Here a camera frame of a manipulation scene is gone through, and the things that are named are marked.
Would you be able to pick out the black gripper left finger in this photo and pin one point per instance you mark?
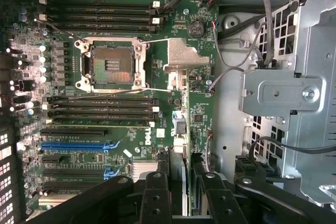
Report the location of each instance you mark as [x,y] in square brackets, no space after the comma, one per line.
[155,203]

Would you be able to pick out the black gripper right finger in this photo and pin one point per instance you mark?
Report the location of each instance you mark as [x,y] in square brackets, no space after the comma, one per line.
[223,203]

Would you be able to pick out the silver chipset heatsink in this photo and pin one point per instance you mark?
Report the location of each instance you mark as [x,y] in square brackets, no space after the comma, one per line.
[144,169]

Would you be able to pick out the green motherboard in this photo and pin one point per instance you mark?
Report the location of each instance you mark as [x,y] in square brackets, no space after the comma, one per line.
[199,134]

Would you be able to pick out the open grey PC case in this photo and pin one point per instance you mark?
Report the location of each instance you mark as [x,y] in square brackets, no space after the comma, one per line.
[228,119]

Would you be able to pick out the blue expansion slot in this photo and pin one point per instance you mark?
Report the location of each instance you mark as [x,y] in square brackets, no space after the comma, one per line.
[73,145]

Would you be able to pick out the beige expansion slot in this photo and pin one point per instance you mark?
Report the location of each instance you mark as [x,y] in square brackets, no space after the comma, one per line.
[55,202]

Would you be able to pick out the black RAM slot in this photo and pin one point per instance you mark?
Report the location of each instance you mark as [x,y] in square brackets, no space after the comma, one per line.
[105,20]
[105,116]
[105,108]
[105,6]
[105,29]
[105,12]
[105,100]

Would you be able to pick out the short black expansion slot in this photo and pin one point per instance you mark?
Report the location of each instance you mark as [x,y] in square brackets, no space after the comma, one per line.
[52,159]

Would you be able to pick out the silver disk bay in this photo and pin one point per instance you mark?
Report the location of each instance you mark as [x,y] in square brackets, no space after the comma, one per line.
[283,87]

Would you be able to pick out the CPU socket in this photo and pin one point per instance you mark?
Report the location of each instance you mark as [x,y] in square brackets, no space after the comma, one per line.
[110,64]

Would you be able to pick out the metal socket cover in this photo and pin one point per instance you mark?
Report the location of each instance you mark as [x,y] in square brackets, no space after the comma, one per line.
[155,41]

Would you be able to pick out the coin battery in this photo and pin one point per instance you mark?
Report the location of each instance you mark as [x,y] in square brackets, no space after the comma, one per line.
[195,28]

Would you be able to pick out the thin locking lever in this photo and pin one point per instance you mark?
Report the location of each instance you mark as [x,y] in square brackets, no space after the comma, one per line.
[78,38]

